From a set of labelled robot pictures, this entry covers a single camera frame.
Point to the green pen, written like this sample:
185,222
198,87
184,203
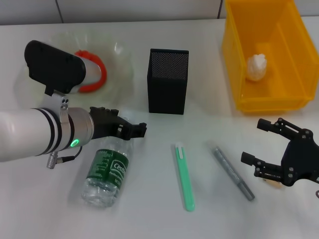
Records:
185,179

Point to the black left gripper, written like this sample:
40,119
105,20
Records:
107,122

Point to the white paper ball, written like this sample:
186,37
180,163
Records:
256,67

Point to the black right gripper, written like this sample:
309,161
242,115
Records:
301,159

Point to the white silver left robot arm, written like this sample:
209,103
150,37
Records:
30,132

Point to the beige barcode eraser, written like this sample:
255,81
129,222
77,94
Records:
274,183

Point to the clear green-label water bottle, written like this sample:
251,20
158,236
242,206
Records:
109,179

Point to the grey marker pen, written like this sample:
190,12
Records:
231,171

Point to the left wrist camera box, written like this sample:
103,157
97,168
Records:
52,67

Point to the pale green glass fruit plate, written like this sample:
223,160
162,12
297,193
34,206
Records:
119,74

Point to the black mesh pen holder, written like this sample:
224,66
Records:
167,94

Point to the yellow plastic bin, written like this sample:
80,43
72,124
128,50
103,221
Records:
281,82

